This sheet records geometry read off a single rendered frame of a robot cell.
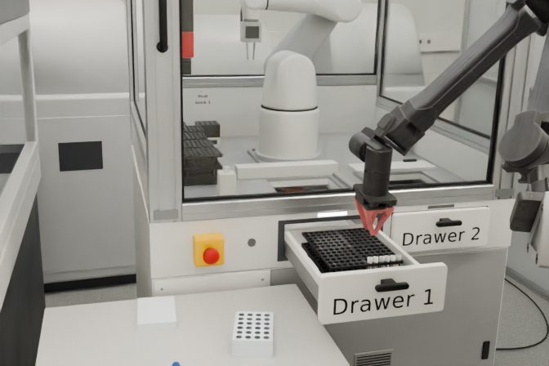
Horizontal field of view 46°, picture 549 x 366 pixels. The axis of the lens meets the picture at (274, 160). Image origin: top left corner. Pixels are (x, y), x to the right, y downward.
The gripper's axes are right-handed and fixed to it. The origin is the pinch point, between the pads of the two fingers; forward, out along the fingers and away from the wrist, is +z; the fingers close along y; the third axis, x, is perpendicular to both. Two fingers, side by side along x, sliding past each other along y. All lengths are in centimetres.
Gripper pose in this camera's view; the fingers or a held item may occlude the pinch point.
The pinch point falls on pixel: (370, 229)
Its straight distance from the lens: 147.8
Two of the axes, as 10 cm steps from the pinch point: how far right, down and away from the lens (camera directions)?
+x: -9.6, 0.5, -2.7
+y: -2.7, -3.4, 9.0
